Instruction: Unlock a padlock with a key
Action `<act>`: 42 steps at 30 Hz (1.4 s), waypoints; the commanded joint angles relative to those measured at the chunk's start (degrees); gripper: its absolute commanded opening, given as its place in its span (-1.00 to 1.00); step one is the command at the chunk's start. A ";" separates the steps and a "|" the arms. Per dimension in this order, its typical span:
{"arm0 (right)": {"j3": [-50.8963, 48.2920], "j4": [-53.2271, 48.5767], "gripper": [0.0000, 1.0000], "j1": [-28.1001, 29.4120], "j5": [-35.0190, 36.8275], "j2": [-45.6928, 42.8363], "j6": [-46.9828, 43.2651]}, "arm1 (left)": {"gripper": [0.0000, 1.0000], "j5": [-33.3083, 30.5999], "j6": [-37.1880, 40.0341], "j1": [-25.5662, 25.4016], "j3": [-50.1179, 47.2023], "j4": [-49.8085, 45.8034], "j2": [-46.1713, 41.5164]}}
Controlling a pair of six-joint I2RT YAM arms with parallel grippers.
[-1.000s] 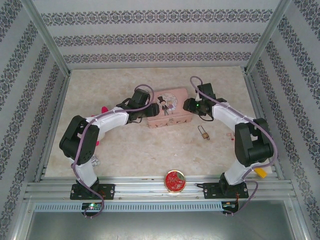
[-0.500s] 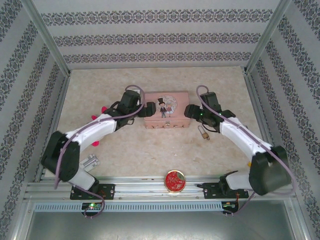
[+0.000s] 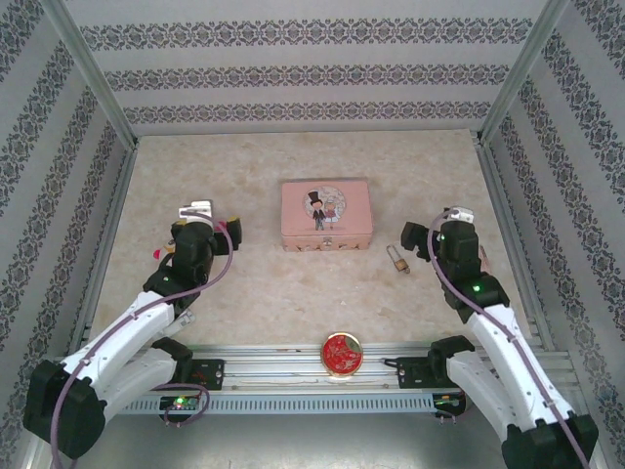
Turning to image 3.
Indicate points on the small brass padlock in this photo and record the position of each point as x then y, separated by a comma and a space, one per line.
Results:
400, 265

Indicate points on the pink tin box with cartoon couple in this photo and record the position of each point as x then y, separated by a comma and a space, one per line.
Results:
351, 210

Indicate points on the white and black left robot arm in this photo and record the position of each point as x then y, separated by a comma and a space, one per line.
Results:
122, 327

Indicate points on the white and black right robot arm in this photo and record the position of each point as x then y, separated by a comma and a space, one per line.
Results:
498, 337

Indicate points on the small pink plastic toy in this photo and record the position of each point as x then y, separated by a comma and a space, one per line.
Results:
484, 259

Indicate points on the colourful plush toy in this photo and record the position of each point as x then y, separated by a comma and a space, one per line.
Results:
163, 250

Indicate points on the round red and gold tin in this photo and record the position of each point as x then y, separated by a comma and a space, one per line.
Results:
341, 354

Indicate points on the grey sheet metal tray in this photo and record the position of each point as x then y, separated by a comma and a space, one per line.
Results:
312, 439

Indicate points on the aluminium side rail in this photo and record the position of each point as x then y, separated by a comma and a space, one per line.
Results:
109, 234
511, 234

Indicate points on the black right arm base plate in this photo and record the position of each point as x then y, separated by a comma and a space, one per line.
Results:
415, 373

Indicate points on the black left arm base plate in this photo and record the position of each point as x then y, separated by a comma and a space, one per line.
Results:
210, 373

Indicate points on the aluminium mounting rail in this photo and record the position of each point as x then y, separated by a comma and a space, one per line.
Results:
273, 364

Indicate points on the aluminium frame post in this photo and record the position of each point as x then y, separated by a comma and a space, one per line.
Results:
525, 68
88, 68

